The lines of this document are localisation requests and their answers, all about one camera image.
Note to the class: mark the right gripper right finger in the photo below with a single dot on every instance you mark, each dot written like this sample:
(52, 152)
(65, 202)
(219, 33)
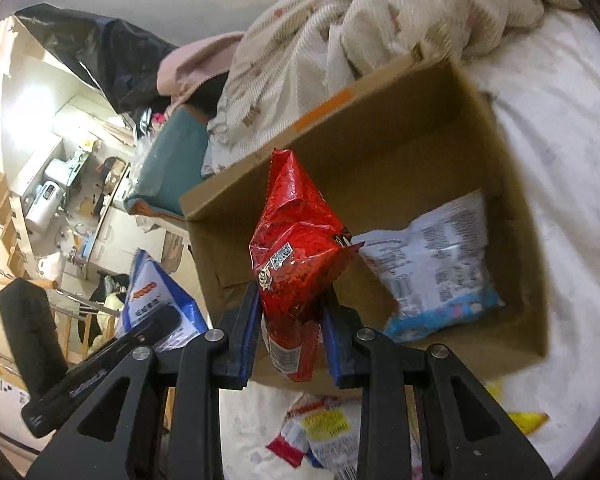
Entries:
(359, 357)

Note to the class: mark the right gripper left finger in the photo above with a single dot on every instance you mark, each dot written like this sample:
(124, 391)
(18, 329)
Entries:
(220, 359)

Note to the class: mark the red snack bag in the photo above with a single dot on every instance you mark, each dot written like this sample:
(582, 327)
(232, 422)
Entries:
(298, 249)

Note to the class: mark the white red snack packet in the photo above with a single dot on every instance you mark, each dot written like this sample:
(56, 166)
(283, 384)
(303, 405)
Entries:
(325, 430)

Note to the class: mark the white rice cooker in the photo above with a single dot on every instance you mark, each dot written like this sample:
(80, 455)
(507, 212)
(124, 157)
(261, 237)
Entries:
(43, 208)

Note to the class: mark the yellow snack packet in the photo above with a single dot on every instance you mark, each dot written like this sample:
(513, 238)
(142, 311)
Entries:
(526, 422)

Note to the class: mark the teal headboard cushion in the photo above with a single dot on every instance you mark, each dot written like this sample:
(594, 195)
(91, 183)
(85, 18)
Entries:
(168, 165)

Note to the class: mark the brown cardboard box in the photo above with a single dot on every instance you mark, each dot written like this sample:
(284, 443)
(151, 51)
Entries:
(394, 145)

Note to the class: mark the pink garment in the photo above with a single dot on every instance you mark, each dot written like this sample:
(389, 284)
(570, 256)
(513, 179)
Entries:
(183, 71)

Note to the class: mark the black plastic bag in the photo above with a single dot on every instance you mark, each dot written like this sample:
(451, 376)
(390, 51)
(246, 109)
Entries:
(113, 56)

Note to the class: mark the checkered beige quilt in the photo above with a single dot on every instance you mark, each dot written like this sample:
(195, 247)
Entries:
(299, 53)

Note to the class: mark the white floral bed sheet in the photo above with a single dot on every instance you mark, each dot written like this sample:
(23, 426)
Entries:
(543, 87)

